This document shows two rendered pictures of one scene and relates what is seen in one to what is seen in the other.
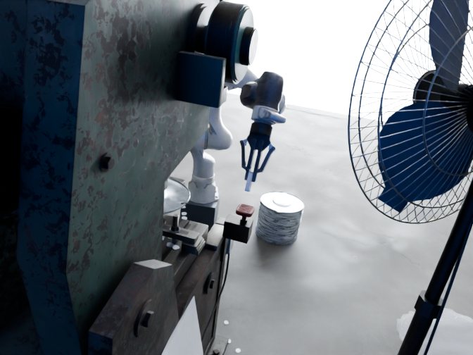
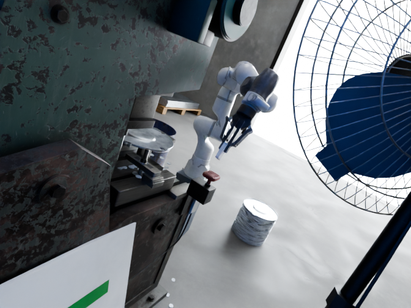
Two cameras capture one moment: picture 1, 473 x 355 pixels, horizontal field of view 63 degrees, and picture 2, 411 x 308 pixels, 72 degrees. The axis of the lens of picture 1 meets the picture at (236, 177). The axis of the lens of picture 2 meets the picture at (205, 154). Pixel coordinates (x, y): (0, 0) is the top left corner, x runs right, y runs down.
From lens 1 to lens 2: 0.38 m
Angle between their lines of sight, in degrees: 14
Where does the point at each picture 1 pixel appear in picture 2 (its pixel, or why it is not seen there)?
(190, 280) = (138, 208)
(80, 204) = (13, 29)
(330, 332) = not seen: outside the picture
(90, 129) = not seen: outside the picture
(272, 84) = (267, 78)
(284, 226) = (255, 228)
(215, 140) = (218, 131)
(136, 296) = (48, 157)
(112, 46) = not seen: outside the picture
